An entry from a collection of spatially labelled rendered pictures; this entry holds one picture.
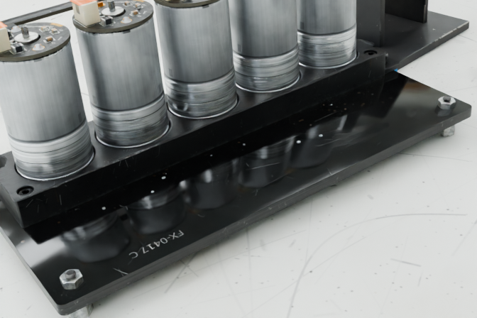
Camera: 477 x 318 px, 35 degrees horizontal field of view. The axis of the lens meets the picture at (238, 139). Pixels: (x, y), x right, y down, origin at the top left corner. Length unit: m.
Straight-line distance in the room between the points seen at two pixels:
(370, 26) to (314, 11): 0.07
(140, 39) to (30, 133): 0.04
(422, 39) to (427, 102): 0.07
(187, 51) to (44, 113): 0.05
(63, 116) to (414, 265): 0.11
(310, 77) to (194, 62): 0.05
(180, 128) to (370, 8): 0.12
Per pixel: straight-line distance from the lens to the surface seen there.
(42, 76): 0.22
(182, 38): 0.24
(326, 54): 0.28
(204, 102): 0.25
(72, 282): 0.21
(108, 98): 0.24
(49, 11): 0.25
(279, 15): 0.26
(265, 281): 0.22
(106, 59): 0.23
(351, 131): 0.26
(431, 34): 0.36
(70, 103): 0.23
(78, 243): 0.23
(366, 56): 0.29
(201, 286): 0.22
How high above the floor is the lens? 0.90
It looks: 31 degrees down
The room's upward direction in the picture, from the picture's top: 5 degrees counter-clockwise
